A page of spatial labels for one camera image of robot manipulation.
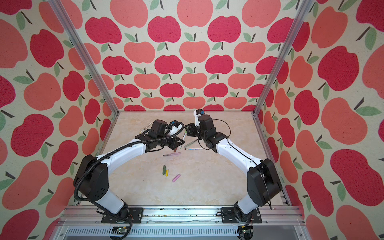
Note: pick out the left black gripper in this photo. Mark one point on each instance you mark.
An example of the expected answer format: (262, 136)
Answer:
(175, 142)

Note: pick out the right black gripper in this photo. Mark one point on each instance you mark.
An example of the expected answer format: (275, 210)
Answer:
(189, 127)

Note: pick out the white pen light green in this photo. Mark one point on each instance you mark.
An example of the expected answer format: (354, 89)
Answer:
(184, 136)

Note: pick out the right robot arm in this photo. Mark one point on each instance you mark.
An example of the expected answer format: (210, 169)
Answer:
(263, 182)

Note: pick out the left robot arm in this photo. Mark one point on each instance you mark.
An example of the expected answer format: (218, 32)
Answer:
(92, 179)

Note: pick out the pink pen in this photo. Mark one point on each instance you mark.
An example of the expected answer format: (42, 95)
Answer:
(172, 154)

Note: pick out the white pen black print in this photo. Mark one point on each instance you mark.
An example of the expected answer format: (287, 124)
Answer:
(193, 149)

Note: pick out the dark green pen cap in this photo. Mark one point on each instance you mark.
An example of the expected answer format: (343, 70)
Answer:
(164, 169)

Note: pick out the pink pen cap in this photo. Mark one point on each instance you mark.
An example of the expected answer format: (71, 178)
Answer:
(176, 178)

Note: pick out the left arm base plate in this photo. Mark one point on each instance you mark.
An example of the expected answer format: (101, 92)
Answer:
(122, 217)

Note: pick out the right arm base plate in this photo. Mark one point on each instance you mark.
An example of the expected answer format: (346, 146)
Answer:
(236, 216)

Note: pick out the aluminium front rail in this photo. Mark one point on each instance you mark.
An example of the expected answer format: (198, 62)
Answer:
(182, 222)

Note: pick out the right aluminium corner post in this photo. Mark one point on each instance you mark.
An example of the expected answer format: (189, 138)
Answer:
(301, 15)

